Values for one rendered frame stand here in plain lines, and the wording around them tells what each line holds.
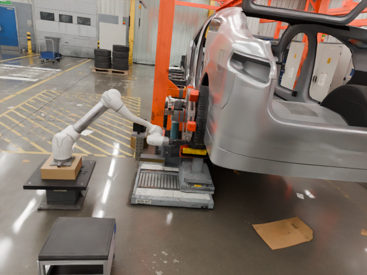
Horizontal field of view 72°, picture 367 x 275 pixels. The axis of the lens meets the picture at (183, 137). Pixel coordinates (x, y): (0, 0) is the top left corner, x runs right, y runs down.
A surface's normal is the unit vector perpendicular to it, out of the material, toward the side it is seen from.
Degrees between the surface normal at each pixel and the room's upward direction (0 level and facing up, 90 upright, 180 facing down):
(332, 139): 96
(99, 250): 0
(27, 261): 0
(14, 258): 0
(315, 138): 96
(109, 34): 90
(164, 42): 90
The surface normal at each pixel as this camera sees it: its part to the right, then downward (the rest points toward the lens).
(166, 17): 0.06, 0.36
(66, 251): 0.11, -0.93
